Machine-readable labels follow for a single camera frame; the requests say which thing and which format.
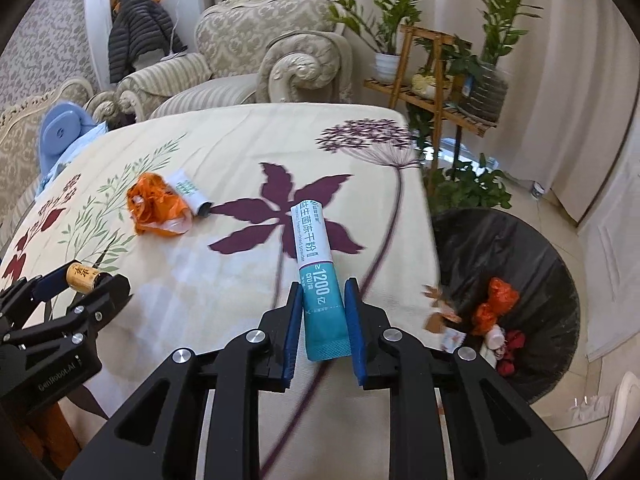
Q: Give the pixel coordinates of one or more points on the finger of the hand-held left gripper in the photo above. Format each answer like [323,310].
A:
[110,292]
[30,295]

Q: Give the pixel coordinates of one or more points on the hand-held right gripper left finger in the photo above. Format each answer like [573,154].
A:
[292,340]

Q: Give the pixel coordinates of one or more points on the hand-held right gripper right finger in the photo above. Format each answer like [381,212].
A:
[355,340]

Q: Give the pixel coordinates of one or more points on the cork stopper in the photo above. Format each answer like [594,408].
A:
[82,277]

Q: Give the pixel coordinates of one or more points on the teal and white tube box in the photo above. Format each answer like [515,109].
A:
[315,260]

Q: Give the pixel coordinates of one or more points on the black trash bin with bag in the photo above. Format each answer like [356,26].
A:
[480,250]

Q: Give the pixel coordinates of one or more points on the dark red wrapper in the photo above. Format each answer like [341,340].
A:
[512,342]

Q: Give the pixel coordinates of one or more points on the floral tablecloth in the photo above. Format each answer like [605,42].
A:
[225,280]

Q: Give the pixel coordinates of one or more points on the orange white plastic wrapper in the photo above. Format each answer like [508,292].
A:
[150,205]

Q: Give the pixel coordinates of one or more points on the white paper packet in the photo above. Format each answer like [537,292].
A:
[455,340]

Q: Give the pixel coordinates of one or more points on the white tube with green print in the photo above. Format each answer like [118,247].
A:
[187,190]

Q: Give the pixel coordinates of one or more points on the small white bottle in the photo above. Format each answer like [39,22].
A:
[496,337]

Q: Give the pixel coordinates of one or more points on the ornate beige sofa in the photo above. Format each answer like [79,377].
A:
[20,145]

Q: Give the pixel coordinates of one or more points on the orange twisted wrapper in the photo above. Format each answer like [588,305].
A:
[502,295]

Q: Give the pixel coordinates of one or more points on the light blue cloth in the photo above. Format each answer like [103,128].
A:
[92,135]

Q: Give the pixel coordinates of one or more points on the blue round plastic object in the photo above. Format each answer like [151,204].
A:
[60,130]

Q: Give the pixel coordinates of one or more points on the green floor plant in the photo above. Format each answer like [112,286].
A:
[465,190]

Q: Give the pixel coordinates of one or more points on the black puffer jacket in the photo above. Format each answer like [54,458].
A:
[140,35]

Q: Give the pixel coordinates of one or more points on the leafy plant in small pot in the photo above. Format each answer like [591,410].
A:
[427,87]

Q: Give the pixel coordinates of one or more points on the white panelled door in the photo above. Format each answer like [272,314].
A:
[615,260]

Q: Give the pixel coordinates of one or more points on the plant in white pot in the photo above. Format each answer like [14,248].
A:
[387,67]

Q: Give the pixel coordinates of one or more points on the white slipper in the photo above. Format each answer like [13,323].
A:
[617,420]

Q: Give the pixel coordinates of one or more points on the tall plant in dark pot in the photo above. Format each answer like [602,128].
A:
[487,92]

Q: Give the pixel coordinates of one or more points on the wooden plant stand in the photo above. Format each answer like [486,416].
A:
[405,60]

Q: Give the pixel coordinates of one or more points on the ornate beige armchair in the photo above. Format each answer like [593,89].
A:
[240,35]

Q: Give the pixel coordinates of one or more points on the white tall appliance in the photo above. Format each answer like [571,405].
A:
[182,0]

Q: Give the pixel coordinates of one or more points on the beige curtain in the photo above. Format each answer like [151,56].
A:
[575,60]

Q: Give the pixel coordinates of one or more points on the white door frame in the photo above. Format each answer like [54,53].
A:
[97,20]

